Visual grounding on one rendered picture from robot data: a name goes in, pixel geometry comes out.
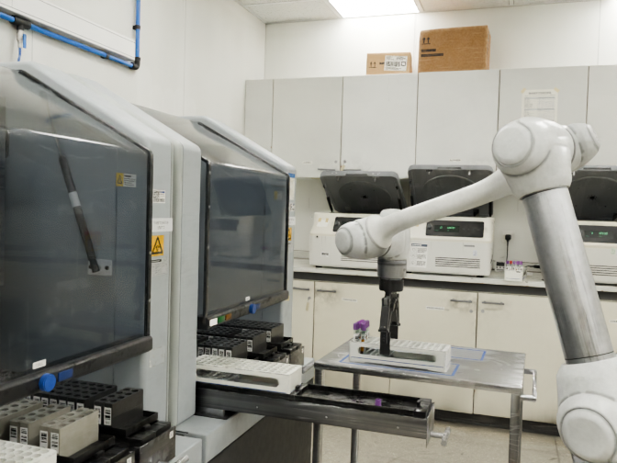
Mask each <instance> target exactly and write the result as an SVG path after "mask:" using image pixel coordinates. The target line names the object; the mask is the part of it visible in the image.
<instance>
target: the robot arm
mask: <svg viewBox="0 0 617 463"><path fill-rule="evenodd" d="M599 148H600V140H599V138H598V136H597V134H596V132H595V130H594V129H593V128H592V126H590V125H588V124H586V123H573V124H569V125H567V126H566V125H559V124H557V123H555V122H553V121H551V120H548V119H541V118H535V117H525V118H521V119H517V120H514V121H513V122H511V123H508V124H506V125H504V126H503V127H502V128H500V129H499V130H498V132H497V133H496V135H495V137H494V139H493V142H492V145H491V151H492V157H493V160H494V162H495V164H496V166H497V167H498V169H499V170H497V171H496V172H495V173H493V174H492V175H490V176H488V177H487V178H485V179H483V180H481V181H479V182H477V183H475V184H473V185H471V186H467V187H464V188H462V189H459V190H456V191H454V192H451V193H449V194H446V195H443V196H440V197H437V198H434V199H431V200H428V201H425V202H422V203H420V204H418V205H415V206H412V207H409V208H406V209H403V210H400V209H383V210H382V211H381V213H380V215H379V216H378V215H372V216H369V217H366V218H362V219H359V220H355V221H352V222H348V223H346V224H344V225H343V226H342V227H341V228H339V230H338V231H337V232H336V234H335V244H336V247H337V249H338V250H339V252H340V253H341V254H342V255H344V256H346V257H349V258H352V259H372V258H376V257H377V276H378V277H381V278H379V290H381V291H385V297H384V298H382V299H381V300H382V306H381V315H380V323H379V329H378V331H379V332H380V349H379V354H380V355H388V356H389V353H390V339H398V327H399V326H400V323H399V293H397V292H401V291H403V285H404V279H402V278H404V277H406V271H407V270H406V269H407V256H408V253H409V244H410V228H411V227H414V226H417V225H420V224H423V223H425V222H429V221H432V220H438V219H440V218H443V217H446V216H450V215H453V214H455V213H459V212H462V211H465V210H468V209H472V208H475V207H478V206H481V205H484V204H487V203H489V202H491V201H494V200H497V199H499V198H504V197H506V196H509V195H514V196H515V197H516V198H517V199H518V200H522V203H523V206H524V210H525V214H526V217H527V220H528V224H529V228H530V231H531V235H532V238H533V244H534V248H535V252H536V254H537V258H538V262H539V266H540V268H541V272H542V276H543V280H544V285H545V289H546V293H547V296H548V299H549V303H550V306H551V310H552V313H553V317H554V320H555V327H556V330H557V333H558V337H559V341H560V344H561V347H562V351H563V355H564V358H565V361H566V363H564V364H562V365H561V367H560V368H559V369H558V371H557V374H556V385H557V409H558V411H557V414H556V424H557V429H558V432H559V434H560V437H561V439H562V441H563V443H564V444H565V446H566V447H567V449H568V450H569V451H570V452H571V453H572V454H573V455H575V456H576V457H578V458H580V459H582V460H584V461H586V462H588V463H617V353H615V354H614V351H613V347H612V344H611V338H610V335H609V331H608V328H607V324H606V322H605V318H604V315H603V311H602V308H601V305H600V299H599V296H598V292H597V289H596V286H595V282H594V279H593V275H592V273H591V269H590V266H589V260H588V257H587V254H586V250H585V247H584V243H583V240H582V237H581V233H580V230H579V227H578V221H577V218H576V214H575V211H574V208H573V205H572V201H571V198H570V195H569V191H568V188H569V187H570V184H571V181H572V174H571V173H573V172H574V171H576V170H578V169H579V168H580V167H582V166H584V165H585V164H587V163H588V162H589V161H590V160H591V159H592V158H593V157H594V156H595V155H596V154H597V153H598V151H599Z"/></svg>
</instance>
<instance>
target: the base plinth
mask: <svg viewBox="0 0 617 463"><path fill-rule="evenodd" d="M434 420H441V421H447V422H454V423H467V424H474V425H481V426H487V427H495V428H501V429H509V430H510V418H505V417H498V416H491V415H484V414H476V413H465V412H452V411H446V410H439V409H434ZM522 432H529V433H536V434H542V435H555V436H560V434H559V432H558V429H557V424H555V423H541V422H535V421H527V420H522Z"/></svg>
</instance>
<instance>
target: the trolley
mask: <svg viewBox="0 0 617 463"><path fill-rule="evenodd" d="M352 339H353V338H351V339H350V340H352ZM350 340H348V341H347V342H345V343H344V344H342V345H340V346H339V347H337V348H335V349H334V350H332V351H331V352H329V353H328V354H327V355H325V356H324V357H322V358H321V359H319V360H317V361H316V362H314V368H315V384H317V385H324V374H325V370H330V371H338V372H345V373H353V389H354V390H360V389H361V375H367V376H374V377H381V378H395V379H402V380H409V381H417V382H424V383H431V384H439V385H445V386H453V387H460V388H468V389H475V390H488V391H496V392H503V393H510V394H511V397H510V440H509V461H508V463H521V447H522V406H523V401H532V402H536V397H537V370H536V369H529V368H525V358H526V354H525V353H517V352H508V351H500V350H490V349H482V348H473V347H464V346H455V345H451V364H450V366H449V368H448V370H447V371H446V372H438V371H430V370H427V369H418V368H411V367H396V366H388V365H380V364H372V363H360V362H353V361H349V350H350ZM524 374H529V375H533V392H532V395H526V394H523V383H524ZM322 435H323V424H319V423H314V424H313V447H312V463H322ZM358 450H359V430H357V429H352V433H351V462H350V463H358Z"/></svg>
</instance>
